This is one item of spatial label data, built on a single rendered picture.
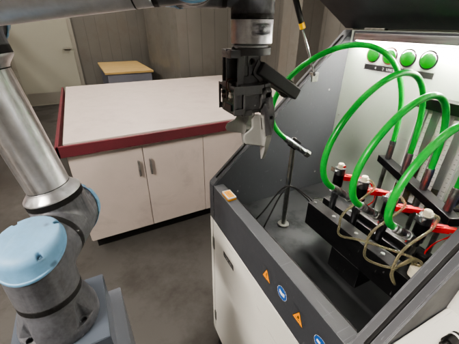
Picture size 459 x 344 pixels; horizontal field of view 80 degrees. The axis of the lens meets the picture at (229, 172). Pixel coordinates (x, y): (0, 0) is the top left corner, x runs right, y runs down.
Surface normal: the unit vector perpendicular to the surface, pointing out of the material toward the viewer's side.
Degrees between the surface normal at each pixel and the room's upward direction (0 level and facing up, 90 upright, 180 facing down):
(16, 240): 7
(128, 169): 90
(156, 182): 90
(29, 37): 90
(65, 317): 72
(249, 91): 90
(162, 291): 0
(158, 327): 0
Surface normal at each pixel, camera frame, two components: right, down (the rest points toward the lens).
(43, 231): 0.02, -0.81
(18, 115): 0.82, 0.15
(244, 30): -0.44, 0.42
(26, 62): 0.46, 0.43
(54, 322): 0.47, 0.13
